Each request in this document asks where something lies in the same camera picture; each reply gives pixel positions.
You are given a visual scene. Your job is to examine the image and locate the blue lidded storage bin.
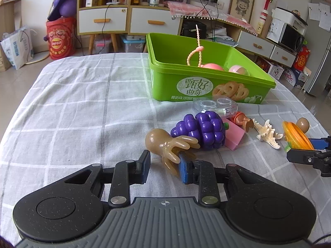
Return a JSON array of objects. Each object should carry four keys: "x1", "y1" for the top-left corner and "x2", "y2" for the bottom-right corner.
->
[{"x1": 121, "y1": 35, "x2": 146, "y2": 53}]

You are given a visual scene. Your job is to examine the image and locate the pink toy with beaded string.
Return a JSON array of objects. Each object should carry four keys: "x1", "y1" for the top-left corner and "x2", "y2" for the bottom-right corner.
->
[{"x1": 186, "y1": 24, "x2": 225, "y2": 72}]

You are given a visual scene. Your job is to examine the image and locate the black bag on shelf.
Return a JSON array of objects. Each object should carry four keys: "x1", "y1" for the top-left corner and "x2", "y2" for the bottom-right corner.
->
[{"x1": 180, "y1": 20, "x2": 207, "y2": 39}]

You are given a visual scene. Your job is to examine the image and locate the small orange figure toy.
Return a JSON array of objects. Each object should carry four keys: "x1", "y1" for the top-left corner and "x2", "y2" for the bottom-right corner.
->
[{"x1": 229, "y1": 111, "x2": 254, "y2": 133}]

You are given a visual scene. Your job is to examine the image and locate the brown ball toy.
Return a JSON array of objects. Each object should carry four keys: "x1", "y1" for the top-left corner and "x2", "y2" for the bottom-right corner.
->
[{"x1": 296, "y1": 118, "x2": 310, "y2": 133}]

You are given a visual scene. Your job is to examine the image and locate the framed cartoon girl picture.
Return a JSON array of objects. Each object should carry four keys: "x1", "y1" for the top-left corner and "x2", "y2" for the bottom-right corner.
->
[{"x1": 228, "y1": 0, "x2": 255, "y2": 23}]

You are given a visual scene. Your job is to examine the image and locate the pink block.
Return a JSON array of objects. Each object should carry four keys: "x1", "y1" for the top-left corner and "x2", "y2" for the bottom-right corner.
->
[{"x1": 223, "y1": 119, "x2": 246, "y2": 151}]

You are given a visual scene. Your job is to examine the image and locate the pink checked cloth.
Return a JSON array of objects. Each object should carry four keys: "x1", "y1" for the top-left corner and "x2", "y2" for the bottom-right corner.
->
[{"x1": 163, "y1": 1, "x2": 258, "y2": 36}]

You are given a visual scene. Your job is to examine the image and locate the clear plastic case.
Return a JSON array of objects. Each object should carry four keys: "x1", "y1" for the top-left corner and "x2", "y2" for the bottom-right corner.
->
[{"x1": 192, "y1": 95, "x2": 239, "y2": 118}]

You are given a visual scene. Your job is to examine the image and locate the orange toy pumpkin slice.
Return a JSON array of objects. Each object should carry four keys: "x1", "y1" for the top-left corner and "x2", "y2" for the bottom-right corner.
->
[{"x1": 282, "y1": 121, "x2": 314, "y2": 151}]

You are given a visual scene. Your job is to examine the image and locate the white paper shopping bag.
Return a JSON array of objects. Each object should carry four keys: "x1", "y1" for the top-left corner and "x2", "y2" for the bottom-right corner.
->
[{"x1": 1, "y1": 26, "x2": 34, "y2": 69}]

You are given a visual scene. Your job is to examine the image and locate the black microwave oven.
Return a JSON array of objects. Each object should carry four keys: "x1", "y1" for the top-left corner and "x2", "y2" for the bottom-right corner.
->
[{"x1": 278, "y1": 24, "x2": 305, "y2": 53}]

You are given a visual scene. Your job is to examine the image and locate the purple toy grapes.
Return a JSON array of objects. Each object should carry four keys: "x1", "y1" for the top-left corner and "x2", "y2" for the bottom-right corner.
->
[{"x1": 170, "y1": 111, "x2": 229, "y2": 150}]

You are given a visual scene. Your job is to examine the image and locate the white starfish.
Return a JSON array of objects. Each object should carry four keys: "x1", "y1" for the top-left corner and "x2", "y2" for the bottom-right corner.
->
[{"x1": 252, "y1": 119, "x2": 284, "y2": 149}]

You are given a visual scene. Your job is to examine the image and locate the pink toy peach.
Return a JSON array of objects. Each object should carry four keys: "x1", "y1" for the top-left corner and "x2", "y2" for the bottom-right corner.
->
[{"x1": 228, "y1": 65, "x2": 250, "y2": 76}]

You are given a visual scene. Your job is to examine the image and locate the wooden sideboard with drawers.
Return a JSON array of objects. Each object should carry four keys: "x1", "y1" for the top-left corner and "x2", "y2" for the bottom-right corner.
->
[{"x1": 77, "y1": 0, "x2": 296, "y2": 67}]

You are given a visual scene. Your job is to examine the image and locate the green plastic cookie box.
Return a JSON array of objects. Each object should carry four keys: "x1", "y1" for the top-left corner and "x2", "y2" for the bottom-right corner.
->
[{"x1": 146, "y1": 33, "x2": 276, "y2": 104}]

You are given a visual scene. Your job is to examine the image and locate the silver refrigerator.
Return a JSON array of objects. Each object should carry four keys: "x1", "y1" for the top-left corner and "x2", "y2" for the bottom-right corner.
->
[{"x1": 303, "y1": 0, "x2": 330, "y2": 97}]

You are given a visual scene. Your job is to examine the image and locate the tan toy octopus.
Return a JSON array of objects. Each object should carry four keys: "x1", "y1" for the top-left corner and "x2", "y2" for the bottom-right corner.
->
[{"x1": 145, "y1": 128, "x2": 200, "y2": 176}]

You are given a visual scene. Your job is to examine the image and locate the purple plush toy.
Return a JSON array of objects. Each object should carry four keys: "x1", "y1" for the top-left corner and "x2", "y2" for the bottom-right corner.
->
[{"x1": 48, "y1": 0, "x2": 77, "y2": 21}]

